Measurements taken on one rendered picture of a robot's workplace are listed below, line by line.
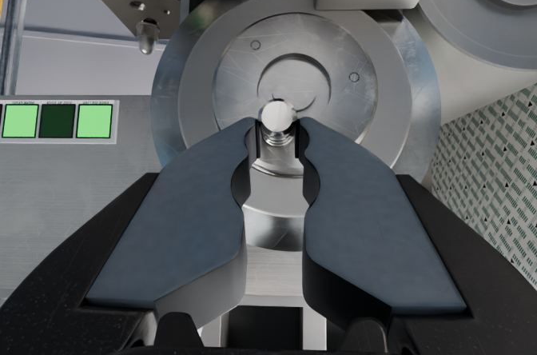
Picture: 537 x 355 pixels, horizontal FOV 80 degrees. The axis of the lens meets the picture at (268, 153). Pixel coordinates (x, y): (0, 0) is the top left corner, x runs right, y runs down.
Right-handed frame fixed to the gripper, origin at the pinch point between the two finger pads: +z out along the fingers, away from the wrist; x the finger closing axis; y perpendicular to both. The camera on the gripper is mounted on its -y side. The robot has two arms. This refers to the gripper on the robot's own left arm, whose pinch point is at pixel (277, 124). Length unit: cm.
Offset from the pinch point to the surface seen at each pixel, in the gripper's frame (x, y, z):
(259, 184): -0.9, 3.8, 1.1
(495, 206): 18.2, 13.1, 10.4
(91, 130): -29.6, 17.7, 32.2
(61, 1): -121, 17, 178
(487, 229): 18.2, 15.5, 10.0
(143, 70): -78, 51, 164
